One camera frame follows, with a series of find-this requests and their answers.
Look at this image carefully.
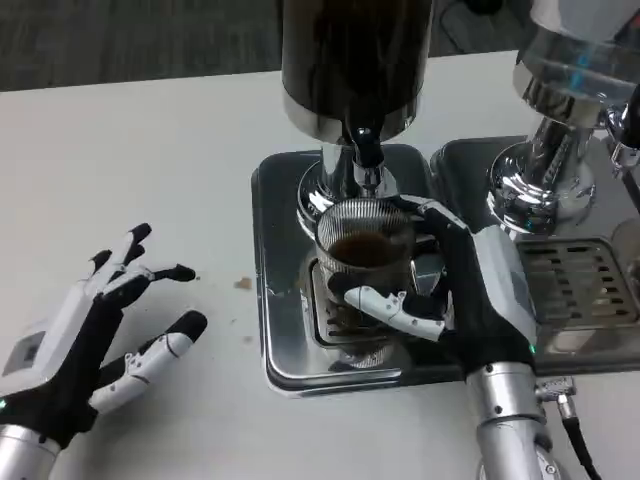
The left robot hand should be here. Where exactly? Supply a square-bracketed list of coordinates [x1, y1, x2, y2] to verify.
[0, 222, 209, 451]

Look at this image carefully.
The steel slotted drip grid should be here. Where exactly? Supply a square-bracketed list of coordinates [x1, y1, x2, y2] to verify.
[308, 252, 449, 351]
[514, 237, 640, 321]

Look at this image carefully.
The clear chrome drink dispenser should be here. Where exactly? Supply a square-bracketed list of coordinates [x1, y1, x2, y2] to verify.
[487, 0, 640, 236]

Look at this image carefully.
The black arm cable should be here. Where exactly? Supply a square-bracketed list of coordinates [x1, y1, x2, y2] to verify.
[537, 377, 604, 480]

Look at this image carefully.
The clear ribbed glass cup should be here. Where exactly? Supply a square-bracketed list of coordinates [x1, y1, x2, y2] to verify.
[312, 197, 419, 369]
[612, 219, 640, 261]

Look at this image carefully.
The dark drink dispenser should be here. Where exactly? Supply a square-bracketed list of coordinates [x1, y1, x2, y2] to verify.
[279, 0, 435, 231]

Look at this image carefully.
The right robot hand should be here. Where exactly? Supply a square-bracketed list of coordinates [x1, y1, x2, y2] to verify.
[327, 193, 539, 386]

